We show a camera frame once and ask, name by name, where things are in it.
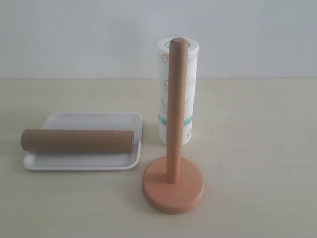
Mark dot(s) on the white patterned paper towel roll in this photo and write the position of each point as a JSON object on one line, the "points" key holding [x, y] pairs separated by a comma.
{"points": [[163, 69]]}

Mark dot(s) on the brown cardboard tube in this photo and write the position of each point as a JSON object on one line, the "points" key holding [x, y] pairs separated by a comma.
{"points": [[63, 140]]}

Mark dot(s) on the wooden paper towel holder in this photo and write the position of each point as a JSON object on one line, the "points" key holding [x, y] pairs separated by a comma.
{"points": [[174, 184]]}

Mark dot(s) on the white foam tray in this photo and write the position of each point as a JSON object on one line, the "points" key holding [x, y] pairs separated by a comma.
{"points": [[89, 161]]}

